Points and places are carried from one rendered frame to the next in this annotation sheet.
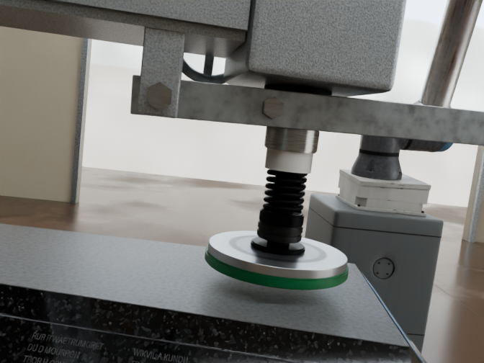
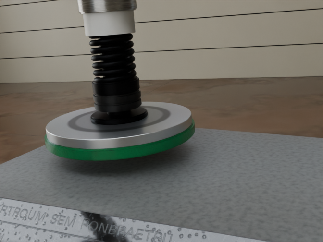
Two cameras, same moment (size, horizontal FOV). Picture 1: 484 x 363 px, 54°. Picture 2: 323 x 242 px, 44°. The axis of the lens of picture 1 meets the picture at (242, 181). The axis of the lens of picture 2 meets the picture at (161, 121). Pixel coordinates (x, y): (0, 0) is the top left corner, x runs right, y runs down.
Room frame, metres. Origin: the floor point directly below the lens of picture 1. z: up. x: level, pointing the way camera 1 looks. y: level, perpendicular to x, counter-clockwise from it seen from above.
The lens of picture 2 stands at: (1.20, 0.24, 1.06)
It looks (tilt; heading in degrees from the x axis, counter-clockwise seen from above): 15 degrees down; 207
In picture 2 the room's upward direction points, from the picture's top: 5 degrees counter-clockwise
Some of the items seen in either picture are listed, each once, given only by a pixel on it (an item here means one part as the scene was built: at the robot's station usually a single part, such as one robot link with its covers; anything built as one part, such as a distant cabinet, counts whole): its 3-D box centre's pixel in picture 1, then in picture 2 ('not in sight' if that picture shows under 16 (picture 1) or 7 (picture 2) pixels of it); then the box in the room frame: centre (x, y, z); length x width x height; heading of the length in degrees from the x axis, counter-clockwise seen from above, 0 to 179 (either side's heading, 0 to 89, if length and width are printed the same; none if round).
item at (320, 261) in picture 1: (276, 251); (119, 121); (0.72, -0.07, 0.91); 0.21 x 0.21 x 0.01
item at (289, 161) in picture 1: (289, 158); (109, 21); (0.72, -0.07, 1.05); 0.07 x 0.07 x 0.04
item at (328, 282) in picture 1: (276, 253); (120, 123); (0.72, -0.07, 0.91); 0.22 x 0.22 x 0.04
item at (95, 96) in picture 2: (280, 226); (117, 95); (0.72, -0.07, 0.95); 0.07 x 0.07 x 0.01
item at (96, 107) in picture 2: (279, 233); (118, 102); (0.72, -0.07, 0.94); 0.07 x 0.07 x 0.01
